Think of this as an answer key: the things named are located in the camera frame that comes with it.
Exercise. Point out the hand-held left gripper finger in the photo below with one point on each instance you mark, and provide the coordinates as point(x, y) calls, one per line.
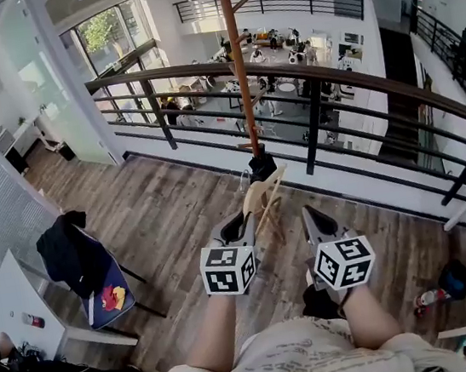
point(251, 226)

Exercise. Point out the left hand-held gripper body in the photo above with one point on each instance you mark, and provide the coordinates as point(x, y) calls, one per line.
point(227, 269)

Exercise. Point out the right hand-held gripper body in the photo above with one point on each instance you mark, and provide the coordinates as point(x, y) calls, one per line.
point(342, 262)

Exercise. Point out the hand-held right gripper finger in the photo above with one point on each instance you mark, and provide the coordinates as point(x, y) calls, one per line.
point(310, 218)

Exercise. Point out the light wooden clothes hanger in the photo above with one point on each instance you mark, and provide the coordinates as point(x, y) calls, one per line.
point(267, 202)

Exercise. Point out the brown wooden coat rack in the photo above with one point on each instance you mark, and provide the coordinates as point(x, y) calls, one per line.
point(238, 72)

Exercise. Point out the person's right forearm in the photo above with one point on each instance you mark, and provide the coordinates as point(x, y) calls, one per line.
point(370, 318)

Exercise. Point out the person's left forearm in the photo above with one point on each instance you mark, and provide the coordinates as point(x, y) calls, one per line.
point(215, 338)

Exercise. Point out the person's black shoe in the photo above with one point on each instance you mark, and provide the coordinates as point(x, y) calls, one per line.
point(318, 304)

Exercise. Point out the red and white bottle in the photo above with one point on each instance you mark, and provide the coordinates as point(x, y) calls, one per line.
point(428, 298)

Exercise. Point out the person's beige printed shirt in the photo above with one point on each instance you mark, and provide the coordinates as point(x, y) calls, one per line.
point(301, 364)

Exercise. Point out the black bag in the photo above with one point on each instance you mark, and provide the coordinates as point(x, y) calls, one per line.
point(456, 278)

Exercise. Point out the blue folding chair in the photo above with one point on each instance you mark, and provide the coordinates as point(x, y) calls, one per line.
point(106, 293)

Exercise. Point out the wooden handrail black metal railing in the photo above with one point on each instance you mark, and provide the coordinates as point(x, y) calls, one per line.
point(329, 77)

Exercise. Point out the black garment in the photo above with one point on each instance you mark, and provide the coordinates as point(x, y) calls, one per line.
point(68, 255)

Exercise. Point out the black waste bin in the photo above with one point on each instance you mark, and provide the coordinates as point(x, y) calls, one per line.
point(66, 152)

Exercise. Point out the red drink can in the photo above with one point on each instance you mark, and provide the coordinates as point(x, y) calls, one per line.
point(33, 320)

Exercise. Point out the white table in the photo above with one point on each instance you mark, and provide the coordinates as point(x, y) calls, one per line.
point(13, 306)

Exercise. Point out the long black metal balcony railing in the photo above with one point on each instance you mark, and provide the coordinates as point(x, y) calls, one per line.
point(276, 3)

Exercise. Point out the black metal stair railing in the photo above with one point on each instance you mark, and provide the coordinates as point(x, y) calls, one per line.
point(446, 48)

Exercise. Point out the large window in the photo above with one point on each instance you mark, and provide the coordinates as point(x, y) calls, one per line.
point(109, 39)

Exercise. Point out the white office desk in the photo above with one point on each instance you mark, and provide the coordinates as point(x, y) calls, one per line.
point(23, 133)

